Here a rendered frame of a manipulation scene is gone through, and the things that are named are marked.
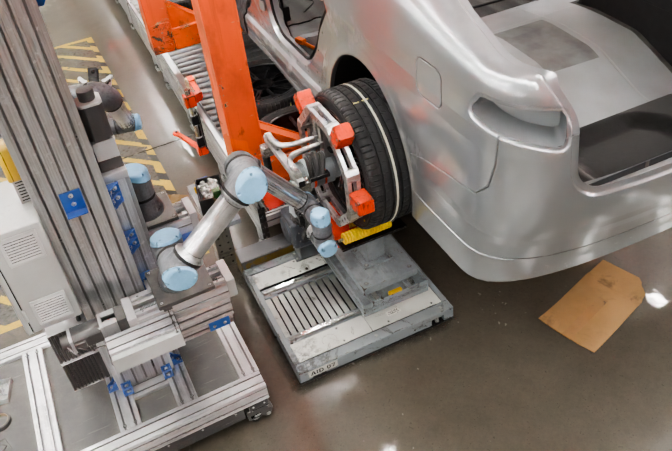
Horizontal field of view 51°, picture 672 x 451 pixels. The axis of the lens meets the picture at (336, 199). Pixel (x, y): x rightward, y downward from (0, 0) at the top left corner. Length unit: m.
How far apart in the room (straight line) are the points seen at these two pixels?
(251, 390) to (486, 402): 1.03
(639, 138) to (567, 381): 1.12
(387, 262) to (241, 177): 1.37
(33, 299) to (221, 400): 0.89
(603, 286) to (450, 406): 1.07
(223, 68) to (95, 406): 1.58
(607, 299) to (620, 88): 1.03
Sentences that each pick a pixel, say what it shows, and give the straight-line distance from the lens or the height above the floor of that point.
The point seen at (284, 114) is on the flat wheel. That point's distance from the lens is 4.30.
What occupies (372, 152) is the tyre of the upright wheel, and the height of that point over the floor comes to 1.04.
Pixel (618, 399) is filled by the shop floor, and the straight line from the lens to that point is 3.41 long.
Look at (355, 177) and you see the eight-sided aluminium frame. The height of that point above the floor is 0.95.
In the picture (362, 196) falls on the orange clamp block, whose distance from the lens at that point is 2.93.
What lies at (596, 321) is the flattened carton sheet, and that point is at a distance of 3.67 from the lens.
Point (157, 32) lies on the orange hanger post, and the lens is 5.24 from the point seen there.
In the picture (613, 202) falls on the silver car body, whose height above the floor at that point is 1.14.
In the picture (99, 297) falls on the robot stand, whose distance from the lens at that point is 2.97.
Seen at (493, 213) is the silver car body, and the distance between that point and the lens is 2.45.
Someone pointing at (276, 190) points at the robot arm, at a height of 1.10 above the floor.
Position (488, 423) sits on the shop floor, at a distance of 3.25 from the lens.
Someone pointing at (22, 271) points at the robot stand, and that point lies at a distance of 2.76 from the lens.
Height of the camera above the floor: 2.68
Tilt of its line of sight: 38 degrees down
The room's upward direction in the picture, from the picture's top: 7 degrees counter-clockwise
